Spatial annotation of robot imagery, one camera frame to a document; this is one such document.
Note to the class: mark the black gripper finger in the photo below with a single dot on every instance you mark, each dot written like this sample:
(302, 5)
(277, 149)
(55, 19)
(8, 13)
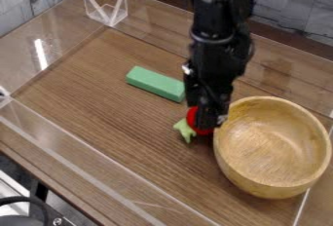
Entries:
(192, 87)
(211, 112)

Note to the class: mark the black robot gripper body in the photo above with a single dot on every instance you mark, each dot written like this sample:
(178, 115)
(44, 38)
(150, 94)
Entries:
(219, 63)

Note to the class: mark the red plush strawberry fruit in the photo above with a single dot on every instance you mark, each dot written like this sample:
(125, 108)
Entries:
(186, 126)

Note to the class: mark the light wooden bowl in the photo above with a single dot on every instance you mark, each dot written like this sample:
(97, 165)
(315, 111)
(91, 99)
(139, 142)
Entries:
(271, 147)

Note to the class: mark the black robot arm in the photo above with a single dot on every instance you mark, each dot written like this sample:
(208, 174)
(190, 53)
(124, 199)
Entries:
(218, 19)

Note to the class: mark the green rectangular foam block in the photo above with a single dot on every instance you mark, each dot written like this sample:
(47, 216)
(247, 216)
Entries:
(155, 83)

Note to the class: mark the clear acrylic enclosure wall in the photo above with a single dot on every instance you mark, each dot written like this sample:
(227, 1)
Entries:
(96, 139)

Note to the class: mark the clear acrylic corner bracket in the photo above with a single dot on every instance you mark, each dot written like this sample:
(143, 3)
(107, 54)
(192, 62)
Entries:
(107, 14)

